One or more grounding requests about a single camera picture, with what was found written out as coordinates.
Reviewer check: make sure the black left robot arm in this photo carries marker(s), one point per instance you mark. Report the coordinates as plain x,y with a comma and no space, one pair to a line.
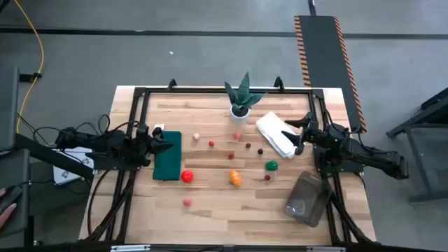
105,143

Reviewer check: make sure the translucent grey tupperware container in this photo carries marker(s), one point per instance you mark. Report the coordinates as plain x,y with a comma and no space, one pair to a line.
308,199

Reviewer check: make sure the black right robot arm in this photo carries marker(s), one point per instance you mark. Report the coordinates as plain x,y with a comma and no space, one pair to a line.
367,154

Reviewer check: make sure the grey side desk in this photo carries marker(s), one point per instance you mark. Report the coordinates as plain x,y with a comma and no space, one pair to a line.
14,168

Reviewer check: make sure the white printed box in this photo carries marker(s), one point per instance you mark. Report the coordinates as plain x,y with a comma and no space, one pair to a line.
66,171

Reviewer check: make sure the red toy tomato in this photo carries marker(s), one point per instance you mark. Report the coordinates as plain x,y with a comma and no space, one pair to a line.
187,176

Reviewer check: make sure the person's hand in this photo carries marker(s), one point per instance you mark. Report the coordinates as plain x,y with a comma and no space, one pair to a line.
7,217

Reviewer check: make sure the orange toy bell pepper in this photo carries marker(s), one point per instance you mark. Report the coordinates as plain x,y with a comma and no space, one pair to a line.
235,178

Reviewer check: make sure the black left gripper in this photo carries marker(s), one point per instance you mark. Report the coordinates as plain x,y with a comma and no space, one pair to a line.
144,143

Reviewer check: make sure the dark metal cart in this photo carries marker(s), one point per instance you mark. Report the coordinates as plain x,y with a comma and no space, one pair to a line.
423,115

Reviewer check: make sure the small white tag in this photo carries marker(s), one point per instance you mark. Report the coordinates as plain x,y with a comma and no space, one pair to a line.
159,126

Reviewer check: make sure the white round plant pot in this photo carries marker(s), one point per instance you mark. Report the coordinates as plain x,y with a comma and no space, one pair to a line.
239,118

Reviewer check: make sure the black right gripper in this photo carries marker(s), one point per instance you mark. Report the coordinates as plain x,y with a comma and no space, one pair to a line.
312,134

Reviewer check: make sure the dark green folded cloth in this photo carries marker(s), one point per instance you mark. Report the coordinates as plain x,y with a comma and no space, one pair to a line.
168,155

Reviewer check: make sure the white folded cloth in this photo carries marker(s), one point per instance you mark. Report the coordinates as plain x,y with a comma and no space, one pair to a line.
274,133

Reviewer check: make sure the green snake plant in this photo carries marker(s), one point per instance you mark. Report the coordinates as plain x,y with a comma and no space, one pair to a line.
243,92

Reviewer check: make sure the pink toy peach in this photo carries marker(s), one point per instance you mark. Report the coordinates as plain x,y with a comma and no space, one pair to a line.
187,202

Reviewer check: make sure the black diagonal strut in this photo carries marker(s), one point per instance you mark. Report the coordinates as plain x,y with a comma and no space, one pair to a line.
52,154

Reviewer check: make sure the black mat with striped edges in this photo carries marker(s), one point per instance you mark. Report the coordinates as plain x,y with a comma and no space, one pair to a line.
325,70

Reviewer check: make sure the green toy bell pepper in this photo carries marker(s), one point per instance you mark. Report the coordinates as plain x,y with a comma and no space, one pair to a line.
271,165

